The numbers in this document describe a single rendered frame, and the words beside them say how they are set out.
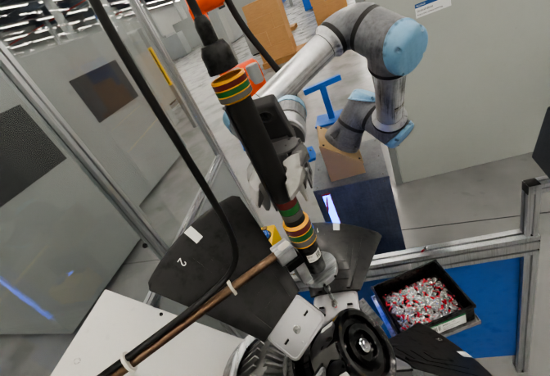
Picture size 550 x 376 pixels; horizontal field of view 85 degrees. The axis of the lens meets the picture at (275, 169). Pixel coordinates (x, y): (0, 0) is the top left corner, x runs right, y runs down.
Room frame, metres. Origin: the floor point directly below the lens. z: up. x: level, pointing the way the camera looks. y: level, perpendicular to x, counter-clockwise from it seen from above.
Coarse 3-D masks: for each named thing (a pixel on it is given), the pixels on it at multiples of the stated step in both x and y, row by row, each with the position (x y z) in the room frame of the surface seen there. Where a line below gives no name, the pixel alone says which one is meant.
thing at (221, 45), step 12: (204, 24) 0.36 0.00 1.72; (204, 36) 0.36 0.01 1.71; (216, 36) 0.37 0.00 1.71; (204, 48) 0.36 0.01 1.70; (216, 48) 0.35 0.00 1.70; (228, 48) 0.36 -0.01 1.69; (204, 60) 0.36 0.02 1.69; (216, 60) 0.35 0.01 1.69; (228, 60) 0.35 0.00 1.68; (216, 72) 0.35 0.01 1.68; (300, 252) 0.36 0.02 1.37; (312, 252) 0.35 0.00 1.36; (312, 264) 0.35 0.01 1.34; (324, 264) 0.36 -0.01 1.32
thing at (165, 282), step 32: (192, 224) 0.48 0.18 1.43; (256, 224) 0.46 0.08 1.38; (192, 256) 0.43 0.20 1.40; (224, 256) 0.42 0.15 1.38; (256, 256) 0.41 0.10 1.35; (160, 288) 0.40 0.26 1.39; (192, 288) 0.39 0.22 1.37; (256, 288) 0.37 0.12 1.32; (288, 288) 0.36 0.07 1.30; (224, 320) 0.35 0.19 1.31; (256, 320) 0.34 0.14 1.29
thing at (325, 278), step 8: (272, 248) 0.36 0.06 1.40; (288, 248) 0.35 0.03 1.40; (280, 256) 0.34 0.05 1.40; (288, 256) 0.34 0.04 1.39; (296, 256) 0.35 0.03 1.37; (328, 256) 0.38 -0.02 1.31; (280, 264) 0.35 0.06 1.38; (288, 264) 0.34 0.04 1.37; (296, 264) 0.34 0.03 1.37; (304, 264) 0.35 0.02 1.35; (328, 264) 0.36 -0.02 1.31; (336, 264) 0.36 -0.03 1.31; (296, 272) 0.35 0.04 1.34; (304, 272) 0.35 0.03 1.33; (328, 272) 0.35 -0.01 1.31; (336, 272) 0.35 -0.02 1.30; (304, 280) 0.35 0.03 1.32; (312, 280) 0.35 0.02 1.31; (320, 280) 0.34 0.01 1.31; (328, 280) 0.34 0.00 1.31
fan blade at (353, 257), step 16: (320, 224) 0.61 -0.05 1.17; (320, 240) 0.56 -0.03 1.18; (336, 240) 0.54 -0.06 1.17; (352, 240) 0.53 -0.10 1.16; (368, 240) 0.52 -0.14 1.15; (336, 256) 0.48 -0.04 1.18; (352, 256) 0.47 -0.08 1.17; (368, 256) 0.46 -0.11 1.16; (352, 272) 0.43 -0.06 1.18; (320, 288) 0.42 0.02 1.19; (336, 288) 0.40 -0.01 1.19; (352, 288) 0.39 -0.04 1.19
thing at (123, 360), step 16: (96, 0) 0.34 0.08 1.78; (192, 0) 0.37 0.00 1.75; (112, 32) 0.34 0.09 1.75; (128, 64) 0.34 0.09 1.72; (144, 80) 0.34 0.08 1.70; (144, 96) 0.34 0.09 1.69; (160, 112) 0.34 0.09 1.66; (176, 144) 0.34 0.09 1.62; (192, 160) 0.34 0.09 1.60; (208, 192) 0.34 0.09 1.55; (224, 224) 0.34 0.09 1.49; (192, 304) 0.32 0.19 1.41; (176, 320) 0.30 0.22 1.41; (160, 336) 0.29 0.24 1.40; (128, 352) 0.29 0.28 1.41; (112, 368) 0.28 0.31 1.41; (128, 368) 0.27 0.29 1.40
